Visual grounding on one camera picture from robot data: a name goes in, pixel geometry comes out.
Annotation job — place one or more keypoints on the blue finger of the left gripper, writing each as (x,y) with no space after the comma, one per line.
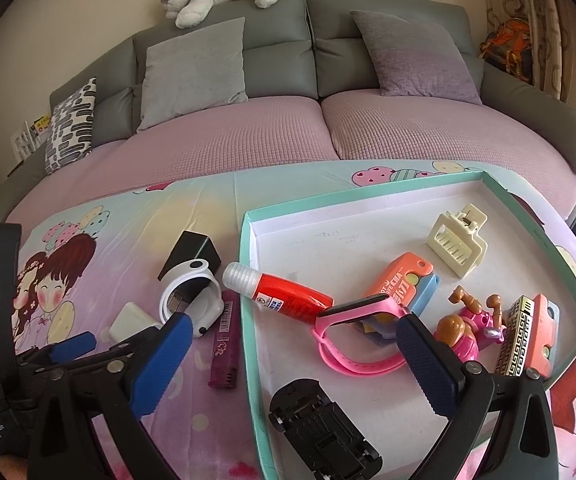
(72,348)

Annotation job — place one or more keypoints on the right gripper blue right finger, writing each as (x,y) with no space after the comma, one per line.
(523,444)

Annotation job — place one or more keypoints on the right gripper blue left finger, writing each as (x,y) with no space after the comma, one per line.
(121,385)

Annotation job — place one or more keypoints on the orange blue toy case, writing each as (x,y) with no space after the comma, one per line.
(411,281)

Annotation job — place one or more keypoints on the pink smartwatch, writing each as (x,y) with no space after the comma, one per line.
(349,314)

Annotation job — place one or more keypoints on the cream plastic hair claw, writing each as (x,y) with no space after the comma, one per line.
(455,239)

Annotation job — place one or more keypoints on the red white glue bottle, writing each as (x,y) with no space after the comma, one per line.
(277,294)

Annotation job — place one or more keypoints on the white soap-like block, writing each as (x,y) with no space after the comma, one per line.
(130,321)

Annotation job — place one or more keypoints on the cartoon print tablecloth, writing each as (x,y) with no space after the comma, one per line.
(204,433)

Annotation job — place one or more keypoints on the pink doll figurine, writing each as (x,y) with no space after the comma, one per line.
(474,327)

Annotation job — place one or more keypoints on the magenta lighter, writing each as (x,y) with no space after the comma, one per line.
(227,344)

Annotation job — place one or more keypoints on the black rectangular box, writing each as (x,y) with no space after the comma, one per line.
(191,246)

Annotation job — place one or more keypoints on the black plastic battery holder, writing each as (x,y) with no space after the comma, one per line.
(321,433)

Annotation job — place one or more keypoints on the teal shallow cardboard tray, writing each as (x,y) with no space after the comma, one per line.
(367,241)

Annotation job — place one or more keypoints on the black white patterned cushion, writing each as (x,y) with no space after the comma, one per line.
(71,128)

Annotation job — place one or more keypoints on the books beside sofa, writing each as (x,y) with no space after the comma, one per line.
(30,138)

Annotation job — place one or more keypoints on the pink sofa seat cover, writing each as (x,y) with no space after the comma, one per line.
(352,125)

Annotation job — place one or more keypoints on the grey sofa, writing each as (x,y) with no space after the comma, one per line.
(309,48)

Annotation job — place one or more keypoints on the orange decorative bag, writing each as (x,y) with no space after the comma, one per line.
(509,49)

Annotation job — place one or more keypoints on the purple grey cushion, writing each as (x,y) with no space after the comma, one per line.
(415,58)

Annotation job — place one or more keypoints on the beige patterned curtain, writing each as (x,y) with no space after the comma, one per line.
(553,36)

